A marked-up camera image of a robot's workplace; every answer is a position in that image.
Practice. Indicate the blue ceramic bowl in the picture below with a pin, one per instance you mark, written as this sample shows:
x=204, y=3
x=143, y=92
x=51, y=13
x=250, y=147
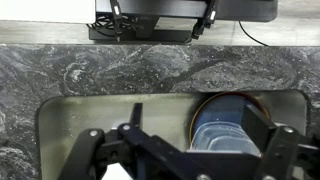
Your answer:
x=220, y=110

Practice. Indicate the stainless steel sink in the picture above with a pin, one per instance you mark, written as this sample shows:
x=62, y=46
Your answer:
x=83, y=113

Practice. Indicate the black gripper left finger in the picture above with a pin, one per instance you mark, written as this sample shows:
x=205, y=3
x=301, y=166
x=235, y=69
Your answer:
x=86, y=153

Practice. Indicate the black orange bar clamp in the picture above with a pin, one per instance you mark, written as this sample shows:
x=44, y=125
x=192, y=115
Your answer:
x=204, y=22
x=116, y=16

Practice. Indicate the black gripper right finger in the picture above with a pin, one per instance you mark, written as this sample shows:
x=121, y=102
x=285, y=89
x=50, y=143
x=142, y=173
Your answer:
x=280, y=150

